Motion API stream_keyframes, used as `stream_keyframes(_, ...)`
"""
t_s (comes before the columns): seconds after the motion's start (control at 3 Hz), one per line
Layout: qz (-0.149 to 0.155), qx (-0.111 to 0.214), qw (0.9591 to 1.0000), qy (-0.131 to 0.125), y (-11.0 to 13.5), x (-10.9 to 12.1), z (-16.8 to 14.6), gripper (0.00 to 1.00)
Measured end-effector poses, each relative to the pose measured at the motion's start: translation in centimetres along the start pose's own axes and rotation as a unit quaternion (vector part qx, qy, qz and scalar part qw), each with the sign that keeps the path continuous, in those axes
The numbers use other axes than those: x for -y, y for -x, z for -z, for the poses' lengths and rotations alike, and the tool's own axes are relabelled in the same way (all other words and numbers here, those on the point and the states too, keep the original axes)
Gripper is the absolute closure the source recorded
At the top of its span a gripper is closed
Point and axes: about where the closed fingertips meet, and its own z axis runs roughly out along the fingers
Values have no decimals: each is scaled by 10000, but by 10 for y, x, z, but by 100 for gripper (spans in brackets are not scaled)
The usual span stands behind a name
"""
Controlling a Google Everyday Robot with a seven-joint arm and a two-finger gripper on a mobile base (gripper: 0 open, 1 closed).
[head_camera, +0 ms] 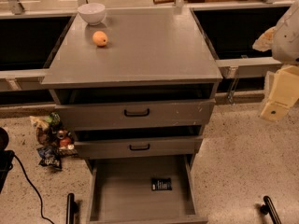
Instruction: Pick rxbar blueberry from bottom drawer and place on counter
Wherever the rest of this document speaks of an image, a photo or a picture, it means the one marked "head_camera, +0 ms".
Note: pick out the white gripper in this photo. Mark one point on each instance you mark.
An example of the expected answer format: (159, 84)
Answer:
(287, 37)

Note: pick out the dark blueberry rxbar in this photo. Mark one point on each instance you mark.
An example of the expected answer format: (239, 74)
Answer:
(158, 184)

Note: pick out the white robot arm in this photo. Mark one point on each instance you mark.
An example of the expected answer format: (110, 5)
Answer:
(285, 48)

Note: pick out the grey top drawer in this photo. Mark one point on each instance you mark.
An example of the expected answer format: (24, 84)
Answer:
(135, 115)

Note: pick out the grey drawer cabinet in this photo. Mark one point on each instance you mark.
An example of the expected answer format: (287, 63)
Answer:
(152, 55)

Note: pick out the grey middle drawer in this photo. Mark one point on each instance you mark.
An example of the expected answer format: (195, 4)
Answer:
(140, 147)

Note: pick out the grey open bottom drawer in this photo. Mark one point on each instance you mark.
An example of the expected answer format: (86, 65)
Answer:
(121, 192)

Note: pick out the orange fruit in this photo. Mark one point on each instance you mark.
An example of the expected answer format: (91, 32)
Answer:
(100, 39)

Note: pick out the white ceramic bowl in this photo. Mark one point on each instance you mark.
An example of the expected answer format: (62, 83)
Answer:
(92, 13)

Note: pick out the red soda can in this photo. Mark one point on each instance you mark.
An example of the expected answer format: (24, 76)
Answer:
(65, 142)

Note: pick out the pile of snack packages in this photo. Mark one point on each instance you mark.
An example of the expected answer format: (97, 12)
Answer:
(50, 130)

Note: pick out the dark blue chip bag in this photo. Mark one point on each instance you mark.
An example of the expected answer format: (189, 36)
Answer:
(49, 157)

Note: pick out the black device at left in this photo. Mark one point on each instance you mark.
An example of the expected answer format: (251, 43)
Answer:
(6, 157)

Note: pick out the black left base handle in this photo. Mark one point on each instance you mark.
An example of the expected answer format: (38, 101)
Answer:
(71, 208)

